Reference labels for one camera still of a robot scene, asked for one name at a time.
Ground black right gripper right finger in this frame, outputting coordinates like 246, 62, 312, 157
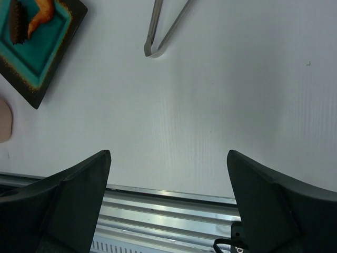
227, 150, 336, 252

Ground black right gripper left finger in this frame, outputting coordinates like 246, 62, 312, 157
1, 150, 111, 252

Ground pink lunch box base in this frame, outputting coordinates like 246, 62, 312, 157
0, 98, 13, 143

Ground metal food tongs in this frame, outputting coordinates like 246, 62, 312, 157
144, 1, 196, 59

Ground black teal square plate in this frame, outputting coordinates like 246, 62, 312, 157
1, 1, 88, 109

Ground brown meat patty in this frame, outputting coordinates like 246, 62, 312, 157
8, 0, 28, 45

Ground orange fried chicken piece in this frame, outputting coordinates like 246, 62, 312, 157
27, 0, 55, 40

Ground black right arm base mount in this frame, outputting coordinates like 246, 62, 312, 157
212, 222, 249, 253

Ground aluminium mounting rail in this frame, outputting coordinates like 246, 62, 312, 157
0, 172, 243, 243

